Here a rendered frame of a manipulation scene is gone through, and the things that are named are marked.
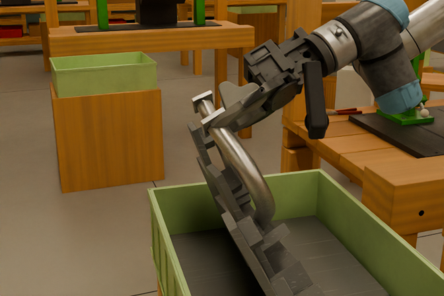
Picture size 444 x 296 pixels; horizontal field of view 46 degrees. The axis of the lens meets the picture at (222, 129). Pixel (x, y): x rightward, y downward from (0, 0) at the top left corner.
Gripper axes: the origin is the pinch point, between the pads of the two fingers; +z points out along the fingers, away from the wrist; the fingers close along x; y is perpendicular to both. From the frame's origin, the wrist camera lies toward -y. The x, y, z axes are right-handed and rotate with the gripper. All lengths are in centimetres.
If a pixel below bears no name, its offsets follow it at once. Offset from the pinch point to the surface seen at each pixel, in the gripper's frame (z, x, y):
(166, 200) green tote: 12.4, -38.8, 6.7
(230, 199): 4.5, -4.0, -8.9
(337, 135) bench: -46, -88, 9
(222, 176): 3.8, -0.9, -5.9
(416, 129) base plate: -68, -88, -3
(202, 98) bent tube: -3.1, -15.5, 12.9
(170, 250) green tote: 16.4, -18.1, -7.4
